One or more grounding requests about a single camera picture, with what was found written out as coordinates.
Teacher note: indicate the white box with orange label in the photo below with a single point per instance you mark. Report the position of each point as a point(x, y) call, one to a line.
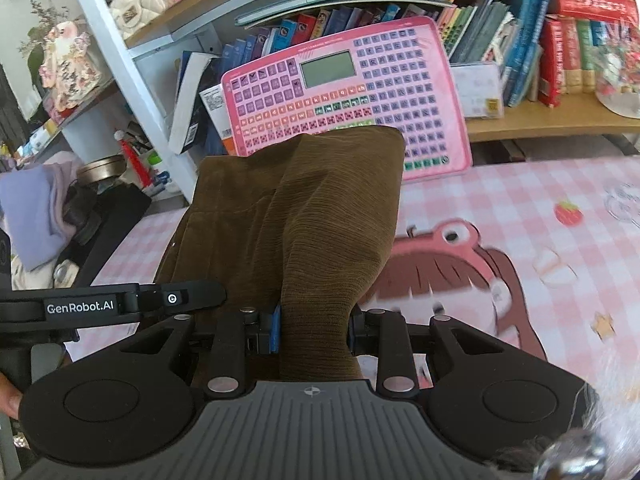
point(215, 115)

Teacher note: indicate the white small box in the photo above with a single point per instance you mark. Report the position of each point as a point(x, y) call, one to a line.
point(477, 90)

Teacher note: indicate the black box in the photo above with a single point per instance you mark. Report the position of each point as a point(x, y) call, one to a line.
point(115, 225)

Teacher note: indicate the row of thin teal books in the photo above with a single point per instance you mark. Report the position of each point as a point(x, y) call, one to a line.
point(500, 35)

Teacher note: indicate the lavender cloth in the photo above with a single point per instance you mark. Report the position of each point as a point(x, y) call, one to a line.
point(35, 210)

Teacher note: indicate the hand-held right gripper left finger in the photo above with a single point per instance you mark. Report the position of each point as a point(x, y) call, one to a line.
point(275, 330)

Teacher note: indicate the green thick dictionary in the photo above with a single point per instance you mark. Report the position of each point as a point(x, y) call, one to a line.
point(585, 50)

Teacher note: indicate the long red book box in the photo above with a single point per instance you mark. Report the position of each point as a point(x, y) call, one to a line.
point(595, 4)

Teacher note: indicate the round brass tin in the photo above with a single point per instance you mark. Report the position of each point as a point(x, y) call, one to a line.
point(100, 167)

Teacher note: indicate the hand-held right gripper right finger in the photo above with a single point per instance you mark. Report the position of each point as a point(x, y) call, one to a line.
point(352, 335)

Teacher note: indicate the acrylic charm display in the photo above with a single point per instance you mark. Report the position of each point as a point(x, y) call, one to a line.
point(620, 75)

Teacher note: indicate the person's left hand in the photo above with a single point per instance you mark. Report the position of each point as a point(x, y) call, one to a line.
point(9, 400)

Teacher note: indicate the green plant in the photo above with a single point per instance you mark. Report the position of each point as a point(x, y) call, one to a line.
point(40, 40)

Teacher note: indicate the dark round case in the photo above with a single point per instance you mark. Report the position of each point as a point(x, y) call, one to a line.
point(82, 215)

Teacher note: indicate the red tassel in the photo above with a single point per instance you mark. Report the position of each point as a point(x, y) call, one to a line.
point(135, 160)

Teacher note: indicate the pink checked cartoon desk mat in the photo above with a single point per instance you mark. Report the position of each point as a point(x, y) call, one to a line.
point(525, 260)

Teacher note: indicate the row of purple blue books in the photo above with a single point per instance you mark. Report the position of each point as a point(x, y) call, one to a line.
point(325, 22)

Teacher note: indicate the white quilted bag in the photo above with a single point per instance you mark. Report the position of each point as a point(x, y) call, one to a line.
point(137, 2)

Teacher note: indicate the white and wooden bookshelf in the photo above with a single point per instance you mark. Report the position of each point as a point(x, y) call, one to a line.
point(145, 110)

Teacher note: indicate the pink white figurine decoration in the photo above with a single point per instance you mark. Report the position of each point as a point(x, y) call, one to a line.
point(70, 65)

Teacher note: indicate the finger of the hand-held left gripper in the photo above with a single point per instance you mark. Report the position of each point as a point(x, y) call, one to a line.
point(200, 295)

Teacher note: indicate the pink learning tablet toy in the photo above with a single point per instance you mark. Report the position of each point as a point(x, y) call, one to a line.
point(400, 85)

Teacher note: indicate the thick white-paged book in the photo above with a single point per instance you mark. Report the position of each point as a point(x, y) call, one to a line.
point(187, 105)

